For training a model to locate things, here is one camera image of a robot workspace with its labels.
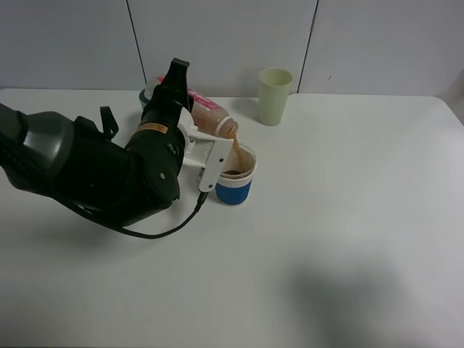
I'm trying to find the clear plastic drink bottle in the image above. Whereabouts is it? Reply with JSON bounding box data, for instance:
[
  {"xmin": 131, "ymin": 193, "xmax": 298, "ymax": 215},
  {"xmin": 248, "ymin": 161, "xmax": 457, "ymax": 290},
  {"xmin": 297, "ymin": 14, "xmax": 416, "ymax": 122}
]
[{"xmin": 154, "ymin": 75, "xmax": 239, "ymax": 140}]

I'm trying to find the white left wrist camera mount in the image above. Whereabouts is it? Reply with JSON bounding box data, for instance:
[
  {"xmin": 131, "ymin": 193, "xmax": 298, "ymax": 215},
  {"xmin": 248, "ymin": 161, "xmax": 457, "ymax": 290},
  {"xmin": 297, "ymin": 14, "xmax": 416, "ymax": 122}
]
[{"xmin": 178, "ymin": 108, "xmax": 233, "ymax": 192}]

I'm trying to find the pale green plastic cup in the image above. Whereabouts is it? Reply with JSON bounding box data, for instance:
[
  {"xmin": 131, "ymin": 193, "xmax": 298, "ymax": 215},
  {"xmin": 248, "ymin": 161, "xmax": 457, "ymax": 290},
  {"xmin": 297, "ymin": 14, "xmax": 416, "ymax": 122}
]
[{"xmin": 258, "ymin": 67, "xmax": 293, "ymax": 126}]

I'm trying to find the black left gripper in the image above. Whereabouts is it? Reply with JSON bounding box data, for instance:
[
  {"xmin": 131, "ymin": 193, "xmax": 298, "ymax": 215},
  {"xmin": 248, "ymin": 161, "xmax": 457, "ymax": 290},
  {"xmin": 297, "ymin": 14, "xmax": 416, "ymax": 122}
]
[{"xmin": 125, "ymin": 58, "xmax": 191, "ymax": 170}]

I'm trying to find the teal plastic cup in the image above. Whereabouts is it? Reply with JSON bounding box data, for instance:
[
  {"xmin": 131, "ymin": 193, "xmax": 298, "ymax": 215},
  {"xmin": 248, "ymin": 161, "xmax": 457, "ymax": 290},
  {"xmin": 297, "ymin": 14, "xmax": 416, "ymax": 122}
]
[{"xmin": 138, "ymin": 84, "xmax": 156, "ymax": 109}]

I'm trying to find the thin black strap cable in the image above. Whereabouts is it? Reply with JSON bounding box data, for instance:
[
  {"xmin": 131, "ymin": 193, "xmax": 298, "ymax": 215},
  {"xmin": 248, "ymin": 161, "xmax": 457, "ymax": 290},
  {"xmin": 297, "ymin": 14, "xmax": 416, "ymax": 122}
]
[{"xmin": 99, "ymin": 105, "xmax": 120, "ymax": 141}]

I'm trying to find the blue sleeved paper cup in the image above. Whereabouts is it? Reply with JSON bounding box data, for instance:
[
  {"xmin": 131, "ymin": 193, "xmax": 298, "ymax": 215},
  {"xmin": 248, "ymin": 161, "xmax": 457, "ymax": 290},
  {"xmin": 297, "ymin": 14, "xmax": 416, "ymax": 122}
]
[{"xmin": 215, "ymin": 143, "xmax": 257, "ymax": 207}]

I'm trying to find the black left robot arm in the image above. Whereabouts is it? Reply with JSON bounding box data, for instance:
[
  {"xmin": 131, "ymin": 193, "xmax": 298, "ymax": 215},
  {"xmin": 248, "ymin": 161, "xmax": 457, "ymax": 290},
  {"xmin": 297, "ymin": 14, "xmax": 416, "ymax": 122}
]
[{"xmin": 1, "ymin": 59, "xmax": 191, "ymax": 226}]

